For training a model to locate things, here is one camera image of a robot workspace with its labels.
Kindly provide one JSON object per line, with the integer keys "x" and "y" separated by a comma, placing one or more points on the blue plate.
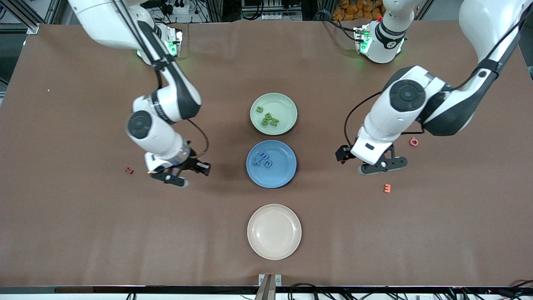
{"x": 281, "y": 173}

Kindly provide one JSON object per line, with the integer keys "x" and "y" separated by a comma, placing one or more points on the aluminium frame profile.
{"x": 33, "y": 28}

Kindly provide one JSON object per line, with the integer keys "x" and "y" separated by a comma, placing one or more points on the blue foam letter x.
{"x": 257, "y": 162}

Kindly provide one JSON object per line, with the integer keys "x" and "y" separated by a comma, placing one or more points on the orange plastic bags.
{"x": 354, "y": 10}

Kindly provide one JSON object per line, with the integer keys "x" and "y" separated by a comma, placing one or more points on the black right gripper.
{"x": 192, "y": 164}

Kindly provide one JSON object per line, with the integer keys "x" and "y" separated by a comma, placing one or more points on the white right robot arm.
{"x": 158, "y": 141}

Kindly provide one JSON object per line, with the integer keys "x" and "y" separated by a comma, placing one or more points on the red letter o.
{"x": 417, "y": 143}

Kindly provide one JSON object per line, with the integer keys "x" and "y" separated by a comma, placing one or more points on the blue foam letter m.
{"x": 263, "y": 155}

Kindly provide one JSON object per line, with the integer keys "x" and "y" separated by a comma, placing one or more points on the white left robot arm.
{"x": 387, "y": 121}

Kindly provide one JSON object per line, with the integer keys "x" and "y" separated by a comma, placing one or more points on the blue foam letter c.
{"x": 265, "y": 163}

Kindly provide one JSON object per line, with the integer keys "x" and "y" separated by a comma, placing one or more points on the white power strip with plugs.
{"x": 183, "y": 18}

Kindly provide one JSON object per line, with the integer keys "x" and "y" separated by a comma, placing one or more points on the brown paper table cover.
{"x": 208, "y": 250}

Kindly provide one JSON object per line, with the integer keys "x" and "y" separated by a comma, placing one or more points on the pale green plate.
{"x": 285, "y": 104}

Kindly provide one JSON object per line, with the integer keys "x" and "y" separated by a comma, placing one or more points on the pale pink plate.
{"x": 274, "y": 231}

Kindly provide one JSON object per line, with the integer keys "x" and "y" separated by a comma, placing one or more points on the orange foam letter E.
{"x": 387, "y": 188}

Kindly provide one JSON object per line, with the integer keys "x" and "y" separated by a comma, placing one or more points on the grey metal mount bracket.
{"x": 266, "y": 287}

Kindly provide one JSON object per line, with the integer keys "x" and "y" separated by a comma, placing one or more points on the green foam letter N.
{"x": 275, "y": 123}

